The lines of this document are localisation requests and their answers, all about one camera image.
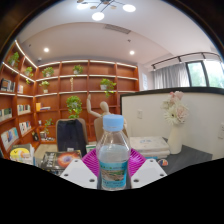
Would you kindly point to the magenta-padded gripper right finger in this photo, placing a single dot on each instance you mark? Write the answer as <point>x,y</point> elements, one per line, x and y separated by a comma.
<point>147,171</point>

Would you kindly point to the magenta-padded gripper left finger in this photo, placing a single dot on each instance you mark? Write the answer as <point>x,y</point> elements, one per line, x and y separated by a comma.
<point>78,171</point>

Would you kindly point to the clear blue-capped water bottle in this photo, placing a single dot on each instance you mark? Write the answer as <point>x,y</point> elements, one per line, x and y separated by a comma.
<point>113,156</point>

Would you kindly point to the small painted stone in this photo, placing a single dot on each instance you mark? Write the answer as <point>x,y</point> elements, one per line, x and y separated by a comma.
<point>162,162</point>

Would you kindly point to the stack of dark books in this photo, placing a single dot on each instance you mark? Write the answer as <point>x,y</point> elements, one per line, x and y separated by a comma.
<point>60,160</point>

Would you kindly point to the green and white carton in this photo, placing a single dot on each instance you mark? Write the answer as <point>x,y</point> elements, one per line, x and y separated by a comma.
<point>91,148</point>

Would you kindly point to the stack of white packs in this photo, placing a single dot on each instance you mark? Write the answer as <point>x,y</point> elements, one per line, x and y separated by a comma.
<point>148,145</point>

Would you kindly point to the chair with dark jacket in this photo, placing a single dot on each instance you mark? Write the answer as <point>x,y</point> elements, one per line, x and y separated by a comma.
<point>70,135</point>

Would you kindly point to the white vase with flowers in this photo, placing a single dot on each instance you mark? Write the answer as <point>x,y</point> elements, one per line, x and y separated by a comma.
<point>175,140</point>

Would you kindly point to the stack of colourful books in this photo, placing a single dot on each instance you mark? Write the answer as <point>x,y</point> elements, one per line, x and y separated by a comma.
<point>21,155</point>

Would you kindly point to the wooden jointed mannequin figure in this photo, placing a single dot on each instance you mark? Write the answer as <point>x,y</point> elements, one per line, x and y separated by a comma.
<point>104,107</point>

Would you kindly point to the white partition with dark top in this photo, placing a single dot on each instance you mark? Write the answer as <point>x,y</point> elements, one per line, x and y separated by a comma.
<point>200,113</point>

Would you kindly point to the wooden shelf unit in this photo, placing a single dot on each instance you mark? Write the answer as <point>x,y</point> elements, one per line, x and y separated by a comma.
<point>60,86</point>

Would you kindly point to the grey curtain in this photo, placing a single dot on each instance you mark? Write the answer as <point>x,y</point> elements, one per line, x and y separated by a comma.
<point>170,76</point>

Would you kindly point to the window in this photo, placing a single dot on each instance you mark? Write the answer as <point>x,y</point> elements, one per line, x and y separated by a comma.
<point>206,73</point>

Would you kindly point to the recessed ceiling spotlights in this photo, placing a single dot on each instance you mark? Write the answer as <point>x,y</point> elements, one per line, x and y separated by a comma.
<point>46,50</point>

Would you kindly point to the ceiling air vent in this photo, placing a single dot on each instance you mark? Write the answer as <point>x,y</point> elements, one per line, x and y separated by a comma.
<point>116,29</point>

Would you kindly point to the branched ceiling lamp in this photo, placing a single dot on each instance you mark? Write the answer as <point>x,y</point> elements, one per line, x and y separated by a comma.
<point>98,15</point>

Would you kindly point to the white wall socket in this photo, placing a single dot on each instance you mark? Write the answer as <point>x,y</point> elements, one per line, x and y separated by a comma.
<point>140,114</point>

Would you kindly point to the black ceiling track rail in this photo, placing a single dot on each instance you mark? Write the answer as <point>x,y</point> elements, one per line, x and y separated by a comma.
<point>186,57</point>

